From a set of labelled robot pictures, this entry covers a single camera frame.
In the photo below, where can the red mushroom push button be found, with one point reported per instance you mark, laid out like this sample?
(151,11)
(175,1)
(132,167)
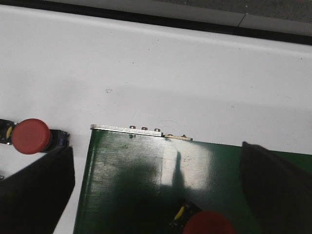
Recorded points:
(190,219)
(32,136)

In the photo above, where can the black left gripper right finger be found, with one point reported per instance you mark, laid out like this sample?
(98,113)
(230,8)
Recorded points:
(278,192)

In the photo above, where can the metal conveyor end bracket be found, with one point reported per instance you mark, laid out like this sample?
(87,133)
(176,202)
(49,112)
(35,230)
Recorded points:
(134,131)

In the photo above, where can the green conveyor belt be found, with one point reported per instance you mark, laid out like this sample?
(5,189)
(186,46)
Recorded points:
(135,184)

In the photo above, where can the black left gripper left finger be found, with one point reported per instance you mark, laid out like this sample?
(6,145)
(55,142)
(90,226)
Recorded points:
(33,199)

